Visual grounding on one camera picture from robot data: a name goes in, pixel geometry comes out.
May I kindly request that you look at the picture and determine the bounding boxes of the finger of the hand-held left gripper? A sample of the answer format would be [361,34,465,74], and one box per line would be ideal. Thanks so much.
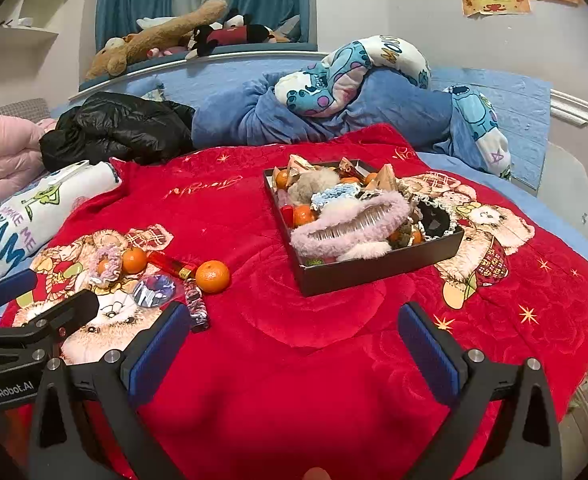
[0,268,40,311]
[21,289,101,349]

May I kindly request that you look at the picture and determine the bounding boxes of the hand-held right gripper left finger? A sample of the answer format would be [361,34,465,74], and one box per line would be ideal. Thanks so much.
[28,301,195,480]

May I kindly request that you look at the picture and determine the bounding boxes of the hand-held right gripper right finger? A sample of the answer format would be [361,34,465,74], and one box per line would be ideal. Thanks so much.
[396,302,564,480]

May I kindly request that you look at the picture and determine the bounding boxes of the red gold lighter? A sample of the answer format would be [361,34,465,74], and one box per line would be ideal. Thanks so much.
[146,251,196,281]

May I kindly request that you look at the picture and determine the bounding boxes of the orange tangerine fruit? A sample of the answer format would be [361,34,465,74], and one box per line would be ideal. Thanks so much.
[195,260,231,294]
[121,246,148,275]

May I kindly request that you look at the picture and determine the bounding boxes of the black cardboard box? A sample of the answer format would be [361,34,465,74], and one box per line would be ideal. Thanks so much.
[263,159,466,297]

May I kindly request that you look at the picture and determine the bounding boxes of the pink patterned lighter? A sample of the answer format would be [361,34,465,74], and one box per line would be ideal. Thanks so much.
[184,280,211,333]

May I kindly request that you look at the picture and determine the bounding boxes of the clear iridescent scrunchie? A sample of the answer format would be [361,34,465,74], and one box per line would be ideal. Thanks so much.
[133,275,177,309]

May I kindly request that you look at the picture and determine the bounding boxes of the purple crochet scrunchie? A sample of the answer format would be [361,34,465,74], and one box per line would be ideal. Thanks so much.
[88,244,125,283]

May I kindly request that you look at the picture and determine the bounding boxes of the white printed pillow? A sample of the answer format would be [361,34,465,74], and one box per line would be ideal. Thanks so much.
[0,160,124,286]

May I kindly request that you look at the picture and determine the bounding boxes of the white furry hair accessory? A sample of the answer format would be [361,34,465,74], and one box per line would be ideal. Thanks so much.
[336,241,392,262]

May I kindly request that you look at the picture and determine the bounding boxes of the red bear print blanket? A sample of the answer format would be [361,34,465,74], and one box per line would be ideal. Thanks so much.
[0,122,588,480]

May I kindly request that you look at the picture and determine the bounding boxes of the pink quilted jacket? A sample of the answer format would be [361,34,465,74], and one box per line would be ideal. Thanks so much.
[0,115,57,221]

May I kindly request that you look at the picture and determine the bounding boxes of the black lace trim scrunchie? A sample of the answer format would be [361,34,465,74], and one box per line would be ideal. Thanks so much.
[414,197,465,241]

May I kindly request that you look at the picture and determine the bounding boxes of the pink fuzzy claw clip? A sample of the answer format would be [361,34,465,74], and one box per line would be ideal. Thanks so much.
[290,191,412,260]

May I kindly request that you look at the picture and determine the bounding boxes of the grey woven cushion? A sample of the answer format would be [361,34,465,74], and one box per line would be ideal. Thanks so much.
[0,98,51,123]

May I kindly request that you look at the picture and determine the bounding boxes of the gold foil snack wrapper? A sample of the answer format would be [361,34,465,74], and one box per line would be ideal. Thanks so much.
[338,156,365,177]
[369,162,400,193]

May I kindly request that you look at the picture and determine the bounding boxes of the blue white crochet scrunchie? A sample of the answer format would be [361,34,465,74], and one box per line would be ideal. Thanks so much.
[310,183,362,211]

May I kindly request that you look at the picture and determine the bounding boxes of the black puffer jacket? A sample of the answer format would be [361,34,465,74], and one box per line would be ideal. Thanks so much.
[39,91,196,172]

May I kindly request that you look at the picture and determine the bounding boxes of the beige furry pompom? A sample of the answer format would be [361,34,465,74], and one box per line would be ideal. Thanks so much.
[286,169,342,203]

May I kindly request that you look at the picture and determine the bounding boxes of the orange white snack packet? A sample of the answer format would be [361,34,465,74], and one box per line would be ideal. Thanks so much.
[286,154,320,173]

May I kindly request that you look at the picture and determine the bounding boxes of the blue cartoon print blanket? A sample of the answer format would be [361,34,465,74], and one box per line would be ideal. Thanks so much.
[191,35,514,181]

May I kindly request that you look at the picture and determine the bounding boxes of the blue bed sheet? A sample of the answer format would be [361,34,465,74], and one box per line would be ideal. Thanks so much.
[49,57,588,281]

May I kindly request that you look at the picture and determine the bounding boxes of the white plush toy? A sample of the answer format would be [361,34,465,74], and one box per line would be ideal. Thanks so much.
[136,16,180,31]

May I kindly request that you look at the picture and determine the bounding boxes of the brown plush toy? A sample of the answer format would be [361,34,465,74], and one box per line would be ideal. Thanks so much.
[85,0,229,80]

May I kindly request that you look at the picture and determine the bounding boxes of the black red plush mouse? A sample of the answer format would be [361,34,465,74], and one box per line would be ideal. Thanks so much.
[185,10,291,59]

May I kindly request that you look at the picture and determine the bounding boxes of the blue foam wall panel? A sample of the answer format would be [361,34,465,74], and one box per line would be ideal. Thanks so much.
[429,66,554,191]

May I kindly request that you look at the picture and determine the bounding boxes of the white bed frame rail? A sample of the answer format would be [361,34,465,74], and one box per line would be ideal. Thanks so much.
[68,50,588,142]

